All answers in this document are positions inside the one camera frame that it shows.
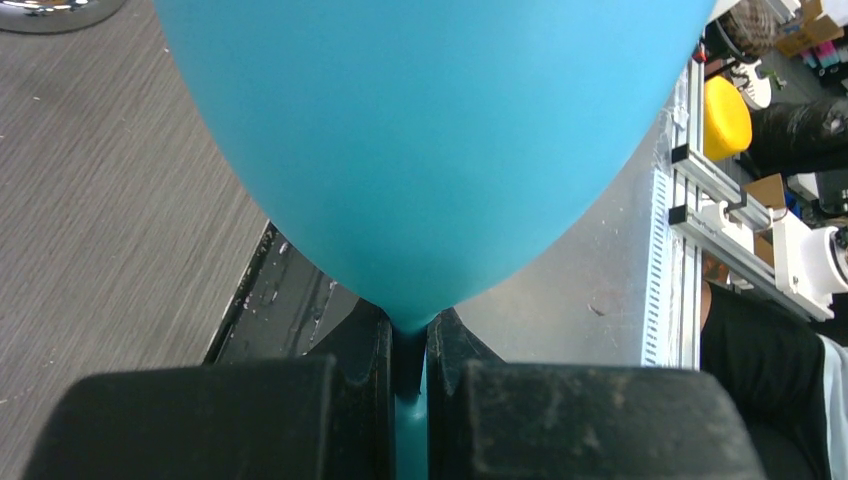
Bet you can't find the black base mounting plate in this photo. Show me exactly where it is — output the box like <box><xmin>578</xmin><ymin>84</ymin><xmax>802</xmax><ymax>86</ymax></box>
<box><xmin>203</xmin><ymin>223</ymin><xmax>358</xmax><ymax>364</ymax></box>

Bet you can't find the person in black shirt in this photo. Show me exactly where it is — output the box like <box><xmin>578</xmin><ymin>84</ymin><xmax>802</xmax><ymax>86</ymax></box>
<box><xmin>700</xmin><ymin>281</ymin><xmax>847</xmax><ymax>479</ymax></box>

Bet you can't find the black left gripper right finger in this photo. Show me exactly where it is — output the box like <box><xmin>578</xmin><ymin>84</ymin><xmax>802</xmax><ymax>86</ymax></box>
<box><xmin>427</xmin><ymin>310</ymin><xmax>765</xmax><ymax>479</ymax></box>

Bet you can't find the blue wine glass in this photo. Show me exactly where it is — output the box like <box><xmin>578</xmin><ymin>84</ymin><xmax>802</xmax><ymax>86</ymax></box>
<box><xmin>155</xmin><ymin>1</ymin><xmax>713</xmax><ymax>479</ymax></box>

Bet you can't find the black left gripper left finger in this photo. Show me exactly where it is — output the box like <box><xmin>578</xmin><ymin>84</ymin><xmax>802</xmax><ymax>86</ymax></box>
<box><xmin>24</xmin><ymin>301</ymin><xmax>391</xmax><ymax>479</ymax></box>

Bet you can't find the chrome wine glass rack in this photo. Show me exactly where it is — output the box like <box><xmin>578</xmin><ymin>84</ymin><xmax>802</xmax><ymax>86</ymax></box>
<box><xmin>1</xmin><ymin>0</ymin><xmax>126</xmax><ymax>35</ymax></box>

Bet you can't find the aluminium frame rail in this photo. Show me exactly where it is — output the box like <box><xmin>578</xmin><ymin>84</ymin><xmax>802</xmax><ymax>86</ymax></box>
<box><xmin>642</xmin><ymin>61</ymin><xmax>847</xmax><ymax>368</ymax></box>

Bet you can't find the yellow round object outside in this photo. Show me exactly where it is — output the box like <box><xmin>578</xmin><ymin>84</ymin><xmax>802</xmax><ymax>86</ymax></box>
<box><xmin>704</xmin><ymin>77</ymin><xmax>753</xmax><ymax>162</ymax></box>

